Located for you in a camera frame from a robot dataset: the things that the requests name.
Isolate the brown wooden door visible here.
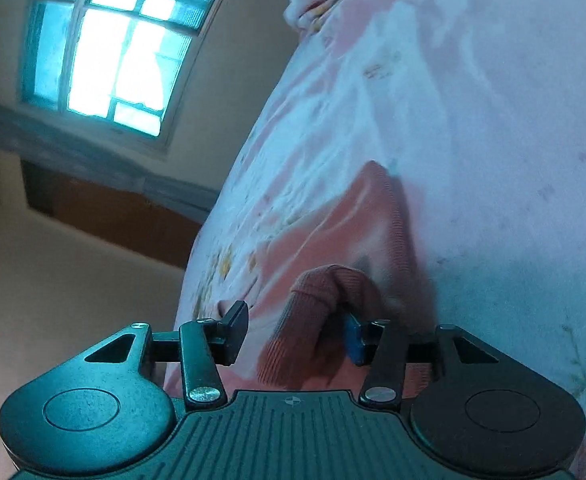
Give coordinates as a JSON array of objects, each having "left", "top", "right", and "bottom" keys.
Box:
[{"left": 22, "top": 160, "right": 204, "bottom": 269}]

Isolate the pink long-sleeved sweater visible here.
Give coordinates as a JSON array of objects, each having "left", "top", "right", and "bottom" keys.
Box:
[{"left": 243, "top": 160, "right": 441, "bottom": 398}]

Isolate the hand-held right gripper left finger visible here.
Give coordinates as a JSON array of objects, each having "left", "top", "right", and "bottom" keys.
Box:
[{"left": 84, "top": 301, "right": 250, "bottom": 409}]

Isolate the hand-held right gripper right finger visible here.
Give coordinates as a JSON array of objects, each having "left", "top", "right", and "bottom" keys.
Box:
[{"left": 345, "top": 312, "right": 502, "bottom": 407}]

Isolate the bed with floral sheet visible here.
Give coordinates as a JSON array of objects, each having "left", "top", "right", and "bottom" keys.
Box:
[{"left": 163, "top": 0, "right": 586, "bottom": 480}]

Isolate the white-framed window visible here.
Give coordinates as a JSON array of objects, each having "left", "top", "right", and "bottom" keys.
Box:
[{"left": 20, "top": 0, "right": 235, "bottom": 157}]

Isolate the grey curtain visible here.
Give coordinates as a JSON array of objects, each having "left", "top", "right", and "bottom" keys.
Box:
[{"left": 0, "top": 99, "right": 220, "bottom": 222}]

